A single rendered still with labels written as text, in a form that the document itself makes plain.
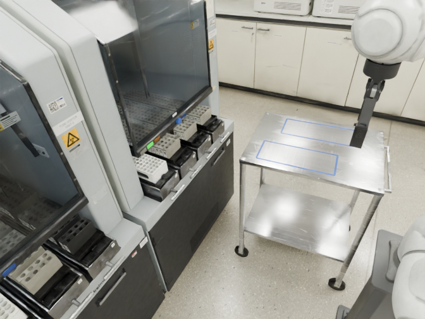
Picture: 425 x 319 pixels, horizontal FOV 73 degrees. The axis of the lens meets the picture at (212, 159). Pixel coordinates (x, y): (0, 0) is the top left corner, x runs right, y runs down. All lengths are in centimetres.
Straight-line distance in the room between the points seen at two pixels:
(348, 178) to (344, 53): 199
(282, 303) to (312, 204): 60
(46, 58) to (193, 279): 145
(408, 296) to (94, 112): 103
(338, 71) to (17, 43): 280
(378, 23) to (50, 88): 76
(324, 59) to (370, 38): 265
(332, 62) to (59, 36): 266
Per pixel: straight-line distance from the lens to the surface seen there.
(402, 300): 97
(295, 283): 191
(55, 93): 91
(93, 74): 98
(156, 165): 128
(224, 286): 187
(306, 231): 177
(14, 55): 88
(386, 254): 128
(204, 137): 148
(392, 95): 329
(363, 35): 57
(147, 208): 129
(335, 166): 136
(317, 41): 317
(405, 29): 56
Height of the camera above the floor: 168
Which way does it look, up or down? 40 degrees down
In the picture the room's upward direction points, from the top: 4 degrees counter-clockwise
